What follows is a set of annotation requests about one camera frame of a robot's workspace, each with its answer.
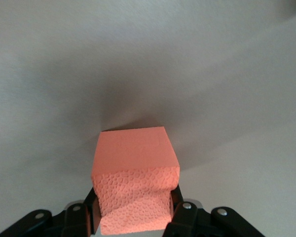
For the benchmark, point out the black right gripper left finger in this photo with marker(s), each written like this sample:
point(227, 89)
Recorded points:
point(74, 222)

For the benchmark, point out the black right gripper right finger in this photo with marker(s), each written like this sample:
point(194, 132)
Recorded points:
point(187, 222)

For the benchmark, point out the orange foam cube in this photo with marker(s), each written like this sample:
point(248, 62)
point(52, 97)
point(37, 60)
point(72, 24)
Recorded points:
point(135, 155)

